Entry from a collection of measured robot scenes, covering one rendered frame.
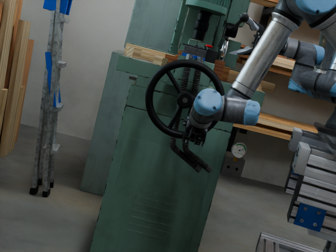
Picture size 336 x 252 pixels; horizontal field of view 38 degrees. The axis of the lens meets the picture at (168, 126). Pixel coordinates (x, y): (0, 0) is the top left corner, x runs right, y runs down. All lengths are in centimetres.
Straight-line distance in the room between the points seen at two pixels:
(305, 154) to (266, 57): 35
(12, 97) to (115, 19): 140
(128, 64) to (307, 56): 69
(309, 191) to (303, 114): 299
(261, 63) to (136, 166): 73
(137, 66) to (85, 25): 248
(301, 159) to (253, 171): 298
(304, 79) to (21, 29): 199
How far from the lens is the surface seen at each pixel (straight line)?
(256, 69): 157
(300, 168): 168
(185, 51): 187
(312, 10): 144
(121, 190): 205
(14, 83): 338
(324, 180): 169
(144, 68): 196
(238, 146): 194
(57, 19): 273
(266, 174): 468
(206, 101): 141
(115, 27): 439
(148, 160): 201
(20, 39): 335
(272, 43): 158
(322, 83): 193
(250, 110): 145
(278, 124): 409
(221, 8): 207
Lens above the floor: 98
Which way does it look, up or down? 9 degrees down
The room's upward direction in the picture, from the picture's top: 15 degrees clockwise
